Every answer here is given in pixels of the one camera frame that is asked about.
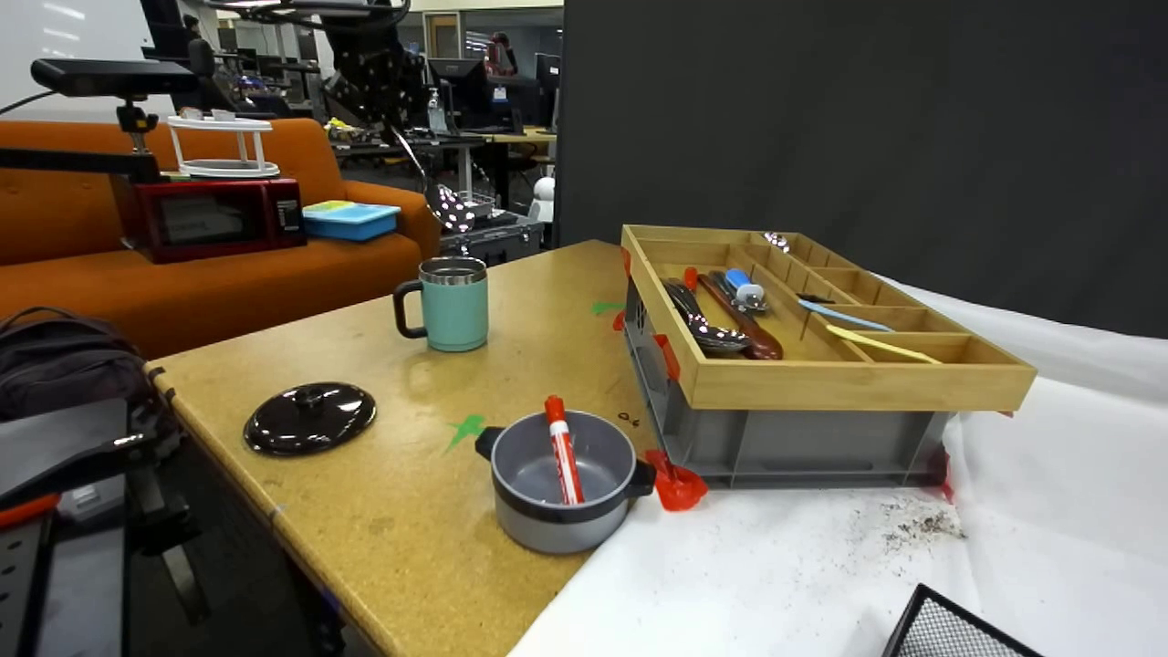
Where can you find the teal insulated mug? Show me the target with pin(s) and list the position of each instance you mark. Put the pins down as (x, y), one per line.
(456, 293)

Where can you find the blue white object in tray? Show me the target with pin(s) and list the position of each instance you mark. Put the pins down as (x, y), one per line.
(746, 293)

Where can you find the red toy utensil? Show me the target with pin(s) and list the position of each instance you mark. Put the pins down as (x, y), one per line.
(563, 451)

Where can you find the wooden cutlery tray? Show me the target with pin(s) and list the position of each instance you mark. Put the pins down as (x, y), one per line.
(806, 368)

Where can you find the grey plastic crate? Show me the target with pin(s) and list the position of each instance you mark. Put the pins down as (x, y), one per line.
(782, 446)

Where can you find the yellow utensil in tray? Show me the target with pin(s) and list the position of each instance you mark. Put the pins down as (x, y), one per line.
(881, 345)

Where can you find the blue lidded container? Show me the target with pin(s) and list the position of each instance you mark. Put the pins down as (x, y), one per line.
(352, 220)

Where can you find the black round lid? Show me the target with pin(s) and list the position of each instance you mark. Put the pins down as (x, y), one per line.
(308, 419)

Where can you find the red microwave oven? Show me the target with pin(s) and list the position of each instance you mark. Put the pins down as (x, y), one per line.
(212, 218)

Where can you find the black mesh basket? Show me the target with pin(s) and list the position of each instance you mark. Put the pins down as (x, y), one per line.
(935, 626)

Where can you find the white table cloth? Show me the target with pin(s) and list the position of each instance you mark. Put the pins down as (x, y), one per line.
(1053, 526)

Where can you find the black backpack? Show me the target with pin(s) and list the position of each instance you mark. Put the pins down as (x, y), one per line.
(77, 405)

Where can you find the orange sofa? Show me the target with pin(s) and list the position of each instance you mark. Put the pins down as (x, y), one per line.
(59, 246)

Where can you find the white wire rack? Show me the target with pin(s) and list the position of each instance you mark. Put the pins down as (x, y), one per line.
(221, 147)

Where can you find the black camera on stand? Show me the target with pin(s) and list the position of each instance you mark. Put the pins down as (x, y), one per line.
(110, 80)

